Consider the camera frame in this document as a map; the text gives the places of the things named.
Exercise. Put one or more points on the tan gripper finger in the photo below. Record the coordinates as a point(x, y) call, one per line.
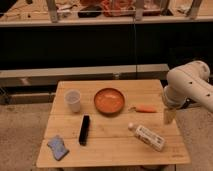
point(169, 115)

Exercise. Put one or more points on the orange pepper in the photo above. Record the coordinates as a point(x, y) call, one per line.
point(143, 109)

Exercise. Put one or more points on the white ceramic cup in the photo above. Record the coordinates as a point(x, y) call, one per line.
point(72, 99)

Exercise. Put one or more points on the white plastic bottle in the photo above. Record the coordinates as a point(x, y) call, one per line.
point(147, 136)

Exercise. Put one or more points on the orange bowl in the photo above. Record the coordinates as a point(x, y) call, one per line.
point(109, 101)

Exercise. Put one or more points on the wooden table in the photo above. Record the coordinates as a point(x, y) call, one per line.
point(109, 142)

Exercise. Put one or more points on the black rectangular bar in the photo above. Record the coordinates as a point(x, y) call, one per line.
point(84, 130)

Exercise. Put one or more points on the blue sponge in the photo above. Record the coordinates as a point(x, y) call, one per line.
point(56, 144)

